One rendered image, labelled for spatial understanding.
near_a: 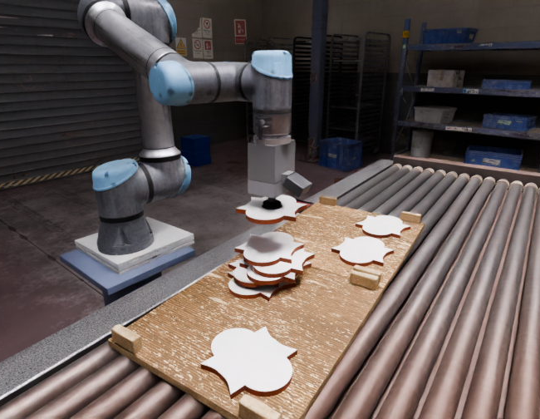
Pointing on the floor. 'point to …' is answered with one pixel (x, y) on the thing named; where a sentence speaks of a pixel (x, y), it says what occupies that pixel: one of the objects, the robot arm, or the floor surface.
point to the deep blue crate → (341, 154)
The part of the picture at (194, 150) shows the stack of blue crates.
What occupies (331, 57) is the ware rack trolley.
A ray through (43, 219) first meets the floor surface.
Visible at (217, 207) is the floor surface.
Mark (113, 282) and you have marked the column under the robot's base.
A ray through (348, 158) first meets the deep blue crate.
